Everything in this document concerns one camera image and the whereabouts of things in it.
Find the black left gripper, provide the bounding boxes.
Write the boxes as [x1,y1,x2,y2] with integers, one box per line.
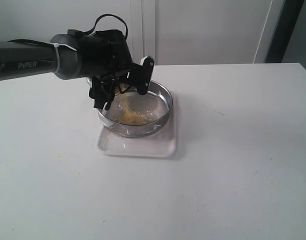
[77,29,154,110]

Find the yellow millet grains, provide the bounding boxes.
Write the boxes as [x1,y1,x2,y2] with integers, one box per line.
[112,91,160,126]

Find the stainless steel cup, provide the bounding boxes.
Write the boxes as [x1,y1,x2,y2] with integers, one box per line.
[86,77,132,94]

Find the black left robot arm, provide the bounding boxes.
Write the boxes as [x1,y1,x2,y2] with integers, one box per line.
[0,29,155,111]

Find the round steel mesh sieve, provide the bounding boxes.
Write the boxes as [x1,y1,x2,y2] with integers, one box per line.
[98,80,174,138]

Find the clear square plastic tray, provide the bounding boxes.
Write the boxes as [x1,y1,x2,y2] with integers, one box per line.
[97,92,178,158]

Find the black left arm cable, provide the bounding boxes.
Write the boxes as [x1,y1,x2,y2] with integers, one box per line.
[80,13,129,41]

